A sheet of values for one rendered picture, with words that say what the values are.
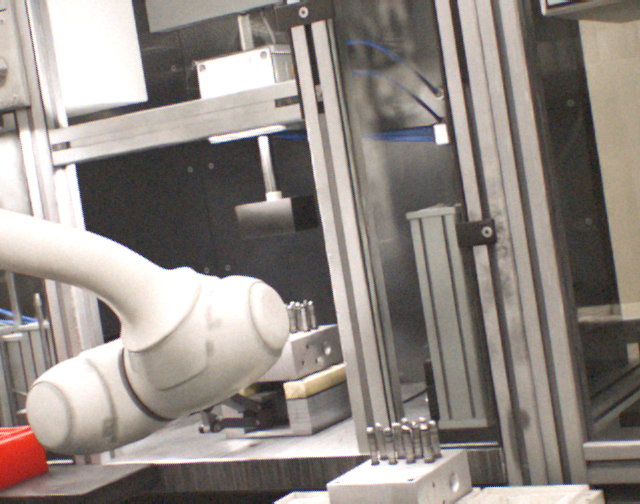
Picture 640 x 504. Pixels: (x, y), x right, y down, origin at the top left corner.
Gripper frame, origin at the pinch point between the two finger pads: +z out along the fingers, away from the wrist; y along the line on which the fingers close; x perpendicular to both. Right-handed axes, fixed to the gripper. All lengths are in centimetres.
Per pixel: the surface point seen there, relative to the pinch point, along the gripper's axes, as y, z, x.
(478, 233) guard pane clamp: 12.8, -13.8, -37.3
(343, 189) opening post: 19.4, -14.0, -22.1
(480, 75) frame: 29, -15, -40
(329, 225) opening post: 15.7, -13.8, -19.6
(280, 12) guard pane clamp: 39.8, -15.5, -17.8
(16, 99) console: 36.6, -16.3, 21.5
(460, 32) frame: 34, -15, -39
